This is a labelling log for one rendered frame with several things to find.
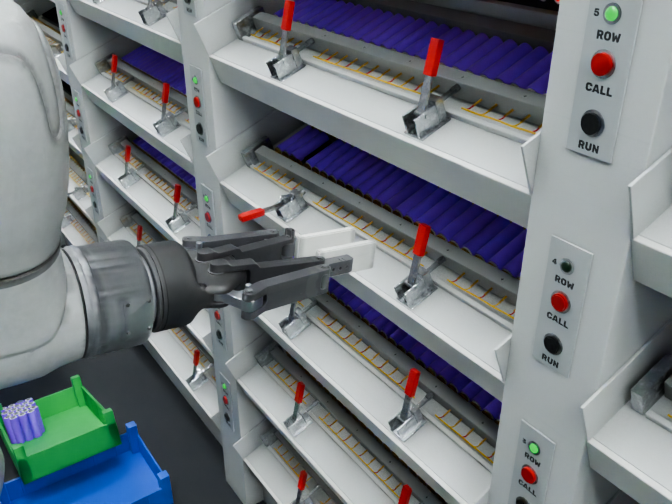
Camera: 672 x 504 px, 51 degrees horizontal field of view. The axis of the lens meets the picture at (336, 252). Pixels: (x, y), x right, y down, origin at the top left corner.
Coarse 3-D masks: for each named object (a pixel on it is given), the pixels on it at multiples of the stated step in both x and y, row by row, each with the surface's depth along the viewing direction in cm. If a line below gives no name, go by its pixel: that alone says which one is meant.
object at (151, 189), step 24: (96, 144) 170; (120, 144) 171; (144, 144) 167; (120, 168) 166; (144, 168) 162; (168, 168) 155; (120, 192) 163; (144, 192) 154; (168, 192) 151; (192, 192) 143; (144, 216) 154; (168, 216) 144; (192, 216) 141
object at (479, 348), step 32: (256, 128) 112; (288, 128) 115; (224, 160) 110; (256, 160) 112; (256, 192) 106; (288, 192) 103; (288, 224) 98; (320, 224) 95; (384, 256) 87; (352, 288) 89; (384, 288) 83; (480, 288) 78; (416, 320) 77; (448, 320) 76; (480, 320) 75; (512, 320) 73; (448, 352) 75; (480, 352) 72; (480, 384) 74
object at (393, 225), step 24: (288, 168) 104; (336, 192) 95; (336, 216) 94; (360, 216) 93; (384, 216) 88; (384, 240) 87; (408, 240) 85; (432, 240) 82; (456, 264) 79; (480, 264) 77; (504, 288) 74; (504, 312) 73
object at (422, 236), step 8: (424, 224) 77; (424, 232) 76; (416, 240) 77; (424, 240) 77; (416, 248) 77; (424, 248) 77; (416, 256) 78; (416, 264) 78; (416, 272) 78; (408, 280) 79; (416, 280) 79
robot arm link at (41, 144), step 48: (0, 0) 40; (0, 48) 38; (48, 48) 42; (0, 96) 38; (48, 96) 41; (0, 144) 39; (48, 144) 42; (0, 192) 41; (48, 192) 44; (0, 240) 43; (48, 240) 46
